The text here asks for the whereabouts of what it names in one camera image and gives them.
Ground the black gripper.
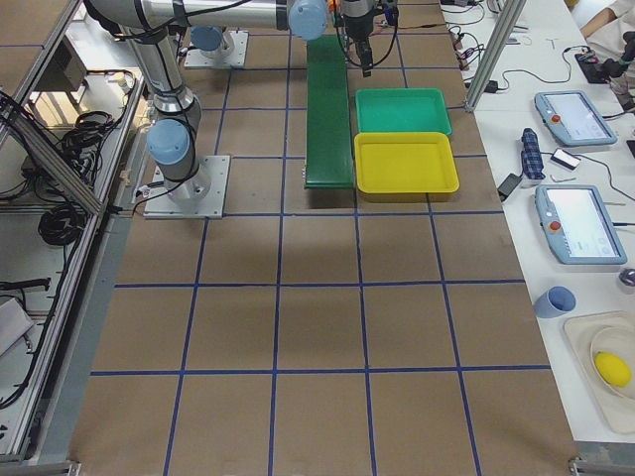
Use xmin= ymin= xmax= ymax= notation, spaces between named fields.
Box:
xmin=337 ymin=0 xmax=399 ymax=77

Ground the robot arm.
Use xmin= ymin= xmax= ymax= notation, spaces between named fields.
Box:
xmin=190 ymin=26 xmax=234 ymax=59
xmin=86 ymin=1 xmax=399 ymax=189

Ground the green plastic tray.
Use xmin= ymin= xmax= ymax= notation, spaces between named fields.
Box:
xmin=355 ymin=88 xmax=452 ymax=136

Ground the green conveyor belt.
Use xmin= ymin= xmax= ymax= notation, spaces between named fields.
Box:
xmin=305 ymin=35 xmax=354 ymax=189

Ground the yellow plastic tray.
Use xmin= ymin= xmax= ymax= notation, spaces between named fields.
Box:
xmin=354 ymin=132 xmax=459 ymax=196

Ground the black power adapter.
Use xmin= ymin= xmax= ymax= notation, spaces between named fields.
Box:
xmin=497 ymin=173 xmax=523 ymax=202

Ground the blue plaid folded umbrella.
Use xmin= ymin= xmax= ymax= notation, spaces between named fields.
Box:
xmin=521 ymin=128 xmax=545 ymax=180

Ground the upper teach pendant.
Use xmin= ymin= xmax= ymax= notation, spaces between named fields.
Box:
xmin=534 ymin=90 xmax=617 ymax=147

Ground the teach pendant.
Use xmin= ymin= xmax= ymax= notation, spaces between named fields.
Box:
xmin=534 ymin=90 xmax=617 ymax=147
xmin=534 ymin=184 xmax=627 ymax=265

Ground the lower teach pendant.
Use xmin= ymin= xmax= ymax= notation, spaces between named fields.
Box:
xmin=534 ymin=184 xmax=627 ymax=265

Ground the light blue cup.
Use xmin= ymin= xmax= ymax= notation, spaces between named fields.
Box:
xmin=534 ymin=286 xmax=576 ymax=318

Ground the beige tray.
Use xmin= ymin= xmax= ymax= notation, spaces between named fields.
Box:
xmin=564 ymin=311 xmax=634 ymax=434

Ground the white bowl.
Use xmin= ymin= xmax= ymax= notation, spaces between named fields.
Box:
xmin=590 ymin=327 xmax=634 ymax=401

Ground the yellow lemon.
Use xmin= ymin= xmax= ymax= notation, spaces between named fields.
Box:
xmin=593 ymin=352 xmax=632 ymax=388

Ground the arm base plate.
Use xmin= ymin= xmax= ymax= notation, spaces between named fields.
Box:
xmin=184 ymin=30 xmax=249 ymax=69
xmin=143 ymin=155 xmax=230 ymax=219

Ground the aluminium frame post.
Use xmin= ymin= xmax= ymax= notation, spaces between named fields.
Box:
xmin=465 ymin=0 xmax=526 ymax=112

